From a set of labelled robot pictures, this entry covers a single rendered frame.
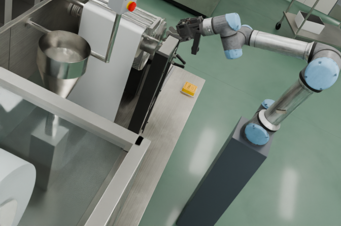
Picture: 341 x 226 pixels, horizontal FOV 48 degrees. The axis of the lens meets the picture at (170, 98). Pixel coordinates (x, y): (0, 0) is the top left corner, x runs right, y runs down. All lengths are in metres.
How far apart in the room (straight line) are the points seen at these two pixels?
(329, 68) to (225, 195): 1.04
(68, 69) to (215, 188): 1.42
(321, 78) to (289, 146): 2.11
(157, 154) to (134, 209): 0.30
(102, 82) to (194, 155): 1.59
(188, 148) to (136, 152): 2.31
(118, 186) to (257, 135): 1.15
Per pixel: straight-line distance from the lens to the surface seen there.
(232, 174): 2.14
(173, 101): 2.00
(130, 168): 0.74
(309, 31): 5.11
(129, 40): 1.44
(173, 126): 1.87
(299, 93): 1.65
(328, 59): 1.59
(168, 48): 1.36
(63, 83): 1.09
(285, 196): 3.22
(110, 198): 0.70
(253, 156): 2.02
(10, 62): 1.38
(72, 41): 1.16
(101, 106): 1.68
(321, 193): 3.47
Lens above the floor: 2.18
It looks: 40 degrees down
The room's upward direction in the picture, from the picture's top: 24 degrees clockwise
